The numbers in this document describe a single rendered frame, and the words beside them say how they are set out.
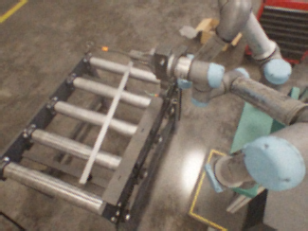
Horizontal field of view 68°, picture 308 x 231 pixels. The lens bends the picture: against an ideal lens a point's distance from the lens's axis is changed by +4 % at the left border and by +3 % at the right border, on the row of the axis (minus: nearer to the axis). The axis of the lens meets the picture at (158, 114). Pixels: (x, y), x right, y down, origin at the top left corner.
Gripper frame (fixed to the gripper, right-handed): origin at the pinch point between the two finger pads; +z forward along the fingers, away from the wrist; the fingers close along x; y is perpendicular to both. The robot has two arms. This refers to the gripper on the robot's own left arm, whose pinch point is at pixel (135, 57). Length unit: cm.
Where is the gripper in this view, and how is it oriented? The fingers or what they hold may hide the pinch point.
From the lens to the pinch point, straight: 84.8
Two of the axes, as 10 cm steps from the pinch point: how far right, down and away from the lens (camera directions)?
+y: -3.6, 7.9, -5.0
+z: -9.3, -2.8, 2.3
